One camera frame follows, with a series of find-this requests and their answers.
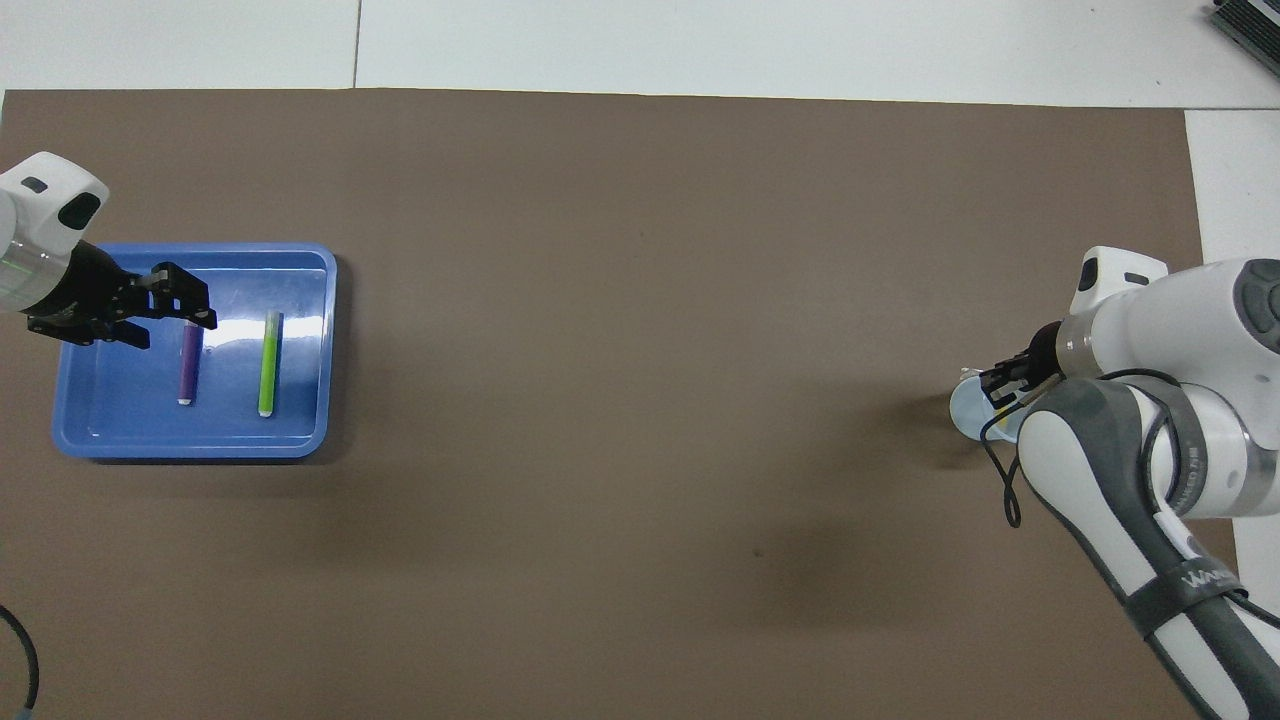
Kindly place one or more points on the green pen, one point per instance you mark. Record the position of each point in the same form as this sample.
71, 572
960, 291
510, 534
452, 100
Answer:
268, 370

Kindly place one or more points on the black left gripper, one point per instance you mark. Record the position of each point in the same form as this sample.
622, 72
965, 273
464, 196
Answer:
85, 295

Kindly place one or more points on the brown table mat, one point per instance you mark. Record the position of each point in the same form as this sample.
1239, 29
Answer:
640, 250

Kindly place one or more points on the pale blue mesh pen cup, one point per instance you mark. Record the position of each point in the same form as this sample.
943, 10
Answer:
965, 410

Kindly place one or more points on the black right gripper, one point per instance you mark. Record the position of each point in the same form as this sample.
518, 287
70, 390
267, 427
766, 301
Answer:
1042, 355

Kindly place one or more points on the dark ribbed device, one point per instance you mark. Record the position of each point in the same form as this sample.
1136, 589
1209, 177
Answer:
1250, 20

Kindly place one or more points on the blue plastic tray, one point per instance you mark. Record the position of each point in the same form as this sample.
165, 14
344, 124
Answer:
120, 410

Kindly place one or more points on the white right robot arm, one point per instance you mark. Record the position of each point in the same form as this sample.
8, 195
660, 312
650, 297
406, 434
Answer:
1170, 330

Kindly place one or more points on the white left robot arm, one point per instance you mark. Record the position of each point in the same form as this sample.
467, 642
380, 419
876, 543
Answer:
40, 220

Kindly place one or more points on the purple pen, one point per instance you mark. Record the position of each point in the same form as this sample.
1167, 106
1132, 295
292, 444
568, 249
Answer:
189, 365

